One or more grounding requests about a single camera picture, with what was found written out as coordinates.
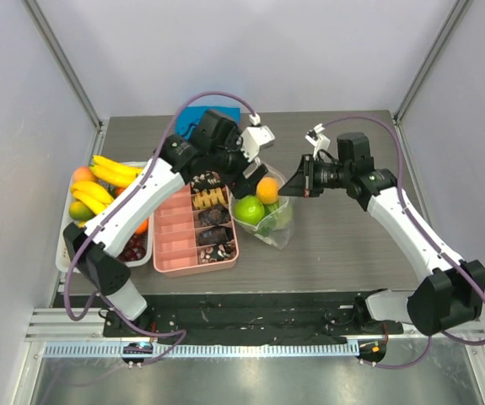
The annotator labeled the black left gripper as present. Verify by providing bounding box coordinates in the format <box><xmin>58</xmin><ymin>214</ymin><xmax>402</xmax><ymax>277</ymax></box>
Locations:
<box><xmin>209</xmin><ymin>130</ymin><xmax>268</xmax><ymax>199</ymax></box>

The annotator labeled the peach fruit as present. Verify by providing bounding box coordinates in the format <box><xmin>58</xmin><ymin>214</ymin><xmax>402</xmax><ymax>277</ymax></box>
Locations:
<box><xmin>256</xmin><ymin>176</ymin><xmax>279</xmax><ymax>205</ymax></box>
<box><xmin>72</xmin><ymin>166</ymin><xmax>98</xmax><ymax>183</ymax></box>

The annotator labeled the green cabbage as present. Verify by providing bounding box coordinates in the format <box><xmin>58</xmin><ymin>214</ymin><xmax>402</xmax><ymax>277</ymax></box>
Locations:
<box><xmin>275</xmin><ymin>198</ymin><xmax>293</xmax><ymax>230</ymax></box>

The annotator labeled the green apple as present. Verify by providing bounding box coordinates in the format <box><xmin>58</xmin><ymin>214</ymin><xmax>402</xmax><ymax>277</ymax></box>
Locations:
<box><xmin>234</xmin><ymin>196</ymin><xmax>265</xmax><ymax>225</ymax></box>

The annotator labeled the green bell pepper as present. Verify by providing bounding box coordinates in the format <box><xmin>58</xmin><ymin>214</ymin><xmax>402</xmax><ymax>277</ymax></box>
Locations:
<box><xmin>256</xmin><ymin>201</ymin><xmax>280</xmax><ymax>237</ymax></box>

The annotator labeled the clear zip top bag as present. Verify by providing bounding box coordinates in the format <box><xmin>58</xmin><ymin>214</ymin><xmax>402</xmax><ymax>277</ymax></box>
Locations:
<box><xmin>228</xmin><ymin>158</ymin><xmax>295</xmax><ymax>251</ymax></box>

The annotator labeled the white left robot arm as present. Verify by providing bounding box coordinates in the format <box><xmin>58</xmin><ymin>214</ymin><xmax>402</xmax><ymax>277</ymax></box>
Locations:
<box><xmin>63</xmin><ymin>109</ymin><xmax>275</xmax><ymax>337</ymax></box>

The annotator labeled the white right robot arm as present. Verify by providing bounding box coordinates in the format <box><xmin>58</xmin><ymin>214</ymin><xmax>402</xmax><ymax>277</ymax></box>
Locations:
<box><xmin>279</xmin><ymin>126</ymin><xmax>485</xmax><ymax>336</ymax></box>

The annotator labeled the yellow insect print rolled tie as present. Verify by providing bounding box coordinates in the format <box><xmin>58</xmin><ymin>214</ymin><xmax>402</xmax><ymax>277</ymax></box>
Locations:
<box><xmin>192</xmin><ymin>187</ymin><xmax>228</xmax><ymax>210</ymax></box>

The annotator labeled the black pink floral rolled tie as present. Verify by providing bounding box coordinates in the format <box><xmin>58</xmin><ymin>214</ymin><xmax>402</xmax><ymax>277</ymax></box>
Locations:
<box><xmin>197</xmin><ymin>244</ymin><xmax>236</xmax><ymax>264</ymax></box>

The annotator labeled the blue folded cloth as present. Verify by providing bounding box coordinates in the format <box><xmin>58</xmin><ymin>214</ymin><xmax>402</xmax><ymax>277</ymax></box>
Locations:
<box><xmin>175</xmin><ymin>105</ymin><xmax>240</xmax><ymax>139</ymax></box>

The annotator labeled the pink divided organizer tray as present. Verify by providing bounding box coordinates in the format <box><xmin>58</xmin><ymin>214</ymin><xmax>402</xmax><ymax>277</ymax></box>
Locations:
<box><xmin>153</xmin><ymin>183</ymin><xmax>239</xmax><ymax>278</ymax></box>

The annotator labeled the orange fruit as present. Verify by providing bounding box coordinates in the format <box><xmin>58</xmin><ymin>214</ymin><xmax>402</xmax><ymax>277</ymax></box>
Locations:
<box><xmin>134</xmin><ymin>219</ymin><xmax>148</xmax><ymax>235</ymax></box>

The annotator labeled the yellow banana bunch upper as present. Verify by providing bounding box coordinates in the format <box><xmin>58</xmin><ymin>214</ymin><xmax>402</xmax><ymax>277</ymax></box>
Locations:
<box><xmin>89</xmin><ymin>155</ymin><xmax>143</xmax><ymax>188</ymax></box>

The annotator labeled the yellow banana bunch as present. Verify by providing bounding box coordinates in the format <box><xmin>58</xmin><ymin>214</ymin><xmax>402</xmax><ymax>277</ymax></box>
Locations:
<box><xmin>89</xmin><ymin>155</ymin><xmax>143</xmax><ymax>188</ymax></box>
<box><xmin>70</xmin><ymin>181</ymin><xmax>114</xmax><ymax>215</ymax></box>

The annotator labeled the dark red grape bunch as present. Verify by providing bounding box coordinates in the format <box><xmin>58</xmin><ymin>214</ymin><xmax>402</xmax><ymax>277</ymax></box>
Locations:
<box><xmin>118</xmin><ymin>235</ymin><xmax>146</xmax><ymax>262</ymax></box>

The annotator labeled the yellow banana bunch lower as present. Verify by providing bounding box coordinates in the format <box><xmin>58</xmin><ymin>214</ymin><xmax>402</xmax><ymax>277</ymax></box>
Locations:
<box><xmin>70</xmin><ymin>181</ymin><xmax>114</xmax><ymax>215</ymax></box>

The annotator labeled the yellow green mango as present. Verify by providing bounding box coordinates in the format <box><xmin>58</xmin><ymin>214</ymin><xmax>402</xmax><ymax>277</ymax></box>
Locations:
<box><xmin>68</xmin><ymin>200</ymin><xmax>95</xmax><ymax>222</ymax></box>

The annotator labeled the white plastic fruit basket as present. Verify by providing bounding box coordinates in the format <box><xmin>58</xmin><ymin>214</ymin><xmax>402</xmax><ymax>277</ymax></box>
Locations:
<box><xmin>57</xmin><ymin>162</ymin><xmax>159</xmax><ymax>272</ymax></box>

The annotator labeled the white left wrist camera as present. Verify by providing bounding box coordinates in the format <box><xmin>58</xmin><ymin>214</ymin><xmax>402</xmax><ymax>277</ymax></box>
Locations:
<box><xmin>240</xmin><ymin>114</ymin><xmax>275</xmax><ymax>163</ymax></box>

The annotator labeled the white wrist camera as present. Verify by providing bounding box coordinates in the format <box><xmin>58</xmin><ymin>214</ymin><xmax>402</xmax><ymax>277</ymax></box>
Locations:
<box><xmin>305</xmin><ymin>123</ymin><xmax>331</xmax><ymax>159</ymax></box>
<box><xmin>240</xmin><ymin>114</ymin><xmax>275</xmax><ymax>163</ymax></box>

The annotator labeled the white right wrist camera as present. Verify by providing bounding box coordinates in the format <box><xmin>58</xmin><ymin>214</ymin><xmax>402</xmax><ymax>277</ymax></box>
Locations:
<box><xmin>305</xmin><ymin>123</ymin><xmax>331</xmax><ymax>159</ymax></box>

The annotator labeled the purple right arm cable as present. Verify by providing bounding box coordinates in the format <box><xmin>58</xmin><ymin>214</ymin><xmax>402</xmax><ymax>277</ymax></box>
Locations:
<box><xmin>320</xmin><ymin>116</ymin><xmax>485</xmax><ymax>369</ymax></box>

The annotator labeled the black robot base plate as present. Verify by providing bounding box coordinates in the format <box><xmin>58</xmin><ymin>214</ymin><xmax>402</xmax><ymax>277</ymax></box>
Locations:
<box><xmin>102</xmin><ymin>290</ymin><xmax>412</xmax><ymax>346</ymax></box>

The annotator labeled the aluminium frame rail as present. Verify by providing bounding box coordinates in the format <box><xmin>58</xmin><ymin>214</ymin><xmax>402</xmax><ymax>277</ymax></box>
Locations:
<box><xmin>24</xmin><ymin>307</ymin><xmax>112</xmax><ymax>343</ymax></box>

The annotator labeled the white slotted cable duct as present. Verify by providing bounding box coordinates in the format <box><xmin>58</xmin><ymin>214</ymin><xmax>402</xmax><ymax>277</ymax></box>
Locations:
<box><xmin>43</xmin><ymin>340</ymin><xmax>359</xmax><ymax>359</ymax></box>

